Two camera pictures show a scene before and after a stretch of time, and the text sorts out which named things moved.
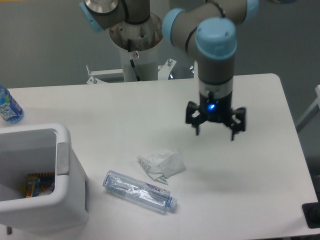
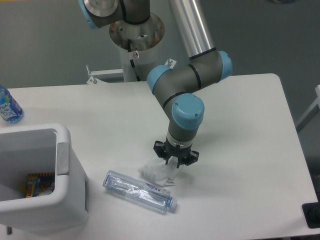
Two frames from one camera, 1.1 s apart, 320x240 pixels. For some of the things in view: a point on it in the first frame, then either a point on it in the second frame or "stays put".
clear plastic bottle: [153, 197] stays put
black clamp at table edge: [311, 213] stays put
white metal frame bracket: [93, 80] stays put
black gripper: [216, 110] → [165, 150]
